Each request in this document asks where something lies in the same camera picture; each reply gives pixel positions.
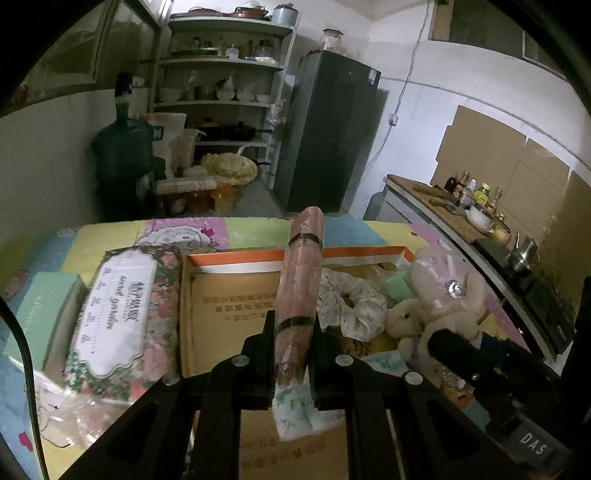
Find white metal shelf rack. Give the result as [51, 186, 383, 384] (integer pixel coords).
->
[148, 14, 296, 195]

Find black wok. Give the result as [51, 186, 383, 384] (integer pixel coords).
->
[198, 117, 273, 141]

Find cardboard box with orange rim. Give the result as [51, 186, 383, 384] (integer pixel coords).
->
[178, 244, 416, 480]

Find pink towel black bands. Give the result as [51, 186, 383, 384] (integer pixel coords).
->
[272, 206, 326, 386]

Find teal enamel pot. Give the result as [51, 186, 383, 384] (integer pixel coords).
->
[271, 4, 301, 26]

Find floral printed tissue pack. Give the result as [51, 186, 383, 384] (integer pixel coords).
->
[44, 247, 183, 395]

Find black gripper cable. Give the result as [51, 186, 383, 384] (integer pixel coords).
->
[0, 300, 49, 480]

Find wooden cutting board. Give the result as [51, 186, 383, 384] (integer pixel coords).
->
[388, 174, 469, 243]

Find red cooking pot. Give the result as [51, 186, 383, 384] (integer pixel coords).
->
[230, 2, 271, 19]

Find cardboard sheets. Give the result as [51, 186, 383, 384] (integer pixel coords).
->
[429, 105, 591, 259]

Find white plush rabbit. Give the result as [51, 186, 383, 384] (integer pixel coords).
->
[385, 261, 488, 370]

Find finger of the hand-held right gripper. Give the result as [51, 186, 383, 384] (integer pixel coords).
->
[480, 336, 561, 388]
[427, 329, 504, 393]

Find grey gas cylinder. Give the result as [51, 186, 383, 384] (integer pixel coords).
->
[362, 189, 386, 221]

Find large green water jug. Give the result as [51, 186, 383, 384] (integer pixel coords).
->
[91, 71, 160, 220]

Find window with frame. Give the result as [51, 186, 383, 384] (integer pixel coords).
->
[23, 0, 162, 100]
[428, 0, 578, 81]

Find white bowl with green rim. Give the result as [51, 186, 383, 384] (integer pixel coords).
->
[464, 205, 497, 232]

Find mint green tissue box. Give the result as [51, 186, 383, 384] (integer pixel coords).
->
[2, 271, 88, 374]

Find dark grey refrigerator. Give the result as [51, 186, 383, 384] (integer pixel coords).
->
[272, 50, 386, 214]

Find metal kettle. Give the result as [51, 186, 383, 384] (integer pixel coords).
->
[508, 233, 541, 273]

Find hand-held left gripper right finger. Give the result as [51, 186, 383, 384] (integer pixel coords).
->
[309, 314, 513, 480]

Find white sack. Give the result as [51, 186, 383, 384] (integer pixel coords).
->
[150, 112, 188, 181]

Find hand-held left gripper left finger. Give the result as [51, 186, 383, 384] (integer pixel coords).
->
[60, 310, 278, 480]

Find white wall cable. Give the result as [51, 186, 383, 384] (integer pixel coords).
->
[394, 9, 430, 118]

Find white floral cloth scrunchie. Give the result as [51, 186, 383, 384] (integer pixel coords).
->
[318, 267, 389, 342]

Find large green printed tissue packet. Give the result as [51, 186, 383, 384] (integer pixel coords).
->
[271, 381, 340, 443]

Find green sponge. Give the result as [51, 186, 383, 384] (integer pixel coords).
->
[385, 272, 419, 308]

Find pile of yellow round cakes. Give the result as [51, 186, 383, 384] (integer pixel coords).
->
[201, 152, 258, 185]

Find row of condiment bottles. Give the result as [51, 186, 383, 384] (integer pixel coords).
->
[444, 171, 505, 217]

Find clear plastic bag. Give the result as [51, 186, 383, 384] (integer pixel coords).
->
[34, 369, 139, 450]

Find black induction cooker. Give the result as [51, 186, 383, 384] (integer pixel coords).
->
[475, 237, 578, 354]

